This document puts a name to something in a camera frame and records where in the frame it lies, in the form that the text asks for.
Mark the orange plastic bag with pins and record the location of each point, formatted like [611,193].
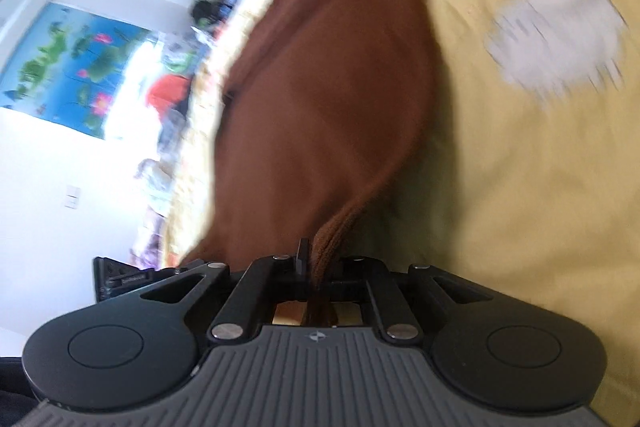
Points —
[167,97]

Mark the white wall switch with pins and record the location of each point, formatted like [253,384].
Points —
[72,197]

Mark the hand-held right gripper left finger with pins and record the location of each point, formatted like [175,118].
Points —
[303,262]

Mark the brown knit sweater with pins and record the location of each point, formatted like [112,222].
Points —
[325,107]

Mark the lotus wall poster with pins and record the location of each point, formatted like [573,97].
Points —
[65,67]

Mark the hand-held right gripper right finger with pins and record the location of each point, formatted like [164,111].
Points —
[350,268]

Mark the yellow printed blanket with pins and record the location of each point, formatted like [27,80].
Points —
[525,182]

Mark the black cloth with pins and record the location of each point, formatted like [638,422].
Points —
[207,9]

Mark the green plastic stool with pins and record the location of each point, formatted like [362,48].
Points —
[205,24]

